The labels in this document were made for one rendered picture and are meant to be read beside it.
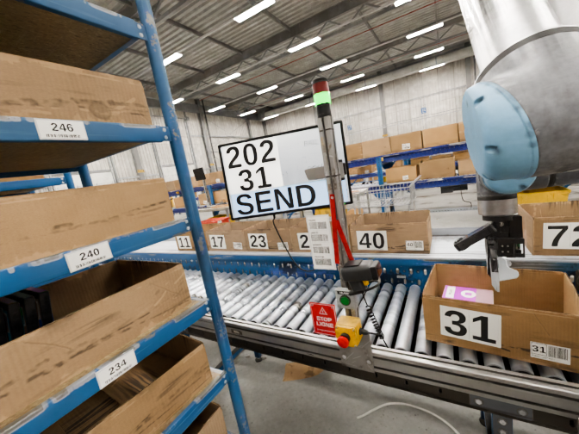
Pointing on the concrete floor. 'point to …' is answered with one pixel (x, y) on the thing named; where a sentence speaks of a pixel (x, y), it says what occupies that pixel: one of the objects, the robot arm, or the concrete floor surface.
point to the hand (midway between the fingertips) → (491, 282)
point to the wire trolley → (387, 196)
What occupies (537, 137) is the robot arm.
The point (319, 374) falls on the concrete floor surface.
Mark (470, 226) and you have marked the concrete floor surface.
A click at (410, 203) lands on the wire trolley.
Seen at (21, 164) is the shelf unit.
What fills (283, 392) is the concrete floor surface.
